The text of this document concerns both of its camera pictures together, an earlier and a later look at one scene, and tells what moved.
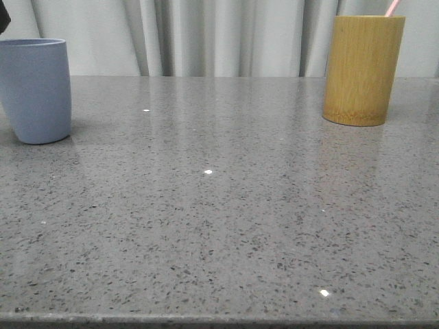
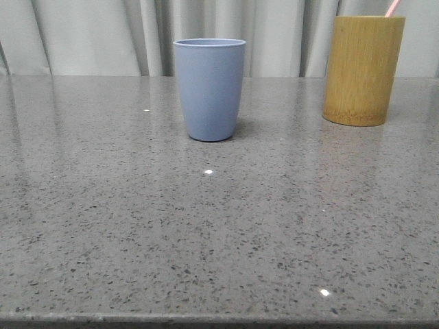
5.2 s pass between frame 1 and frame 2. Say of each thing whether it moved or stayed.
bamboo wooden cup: stayed
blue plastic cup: moved
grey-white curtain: stayed
